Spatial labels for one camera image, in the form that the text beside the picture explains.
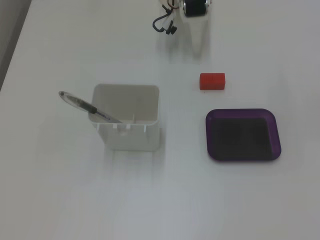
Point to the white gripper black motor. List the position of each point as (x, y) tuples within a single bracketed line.
[(195, 35)]

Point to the red cube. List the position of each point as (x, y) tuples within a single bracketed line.
[(212, 80)]

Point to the white plastic box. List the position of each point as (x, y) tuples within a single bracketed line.
[(130, 136)]

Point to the purple square tray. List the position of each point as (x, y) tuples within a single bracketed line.
[(242, 135)]

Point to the black ballpoint pen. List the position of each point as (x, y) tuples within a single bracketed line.
[(82, 103)]

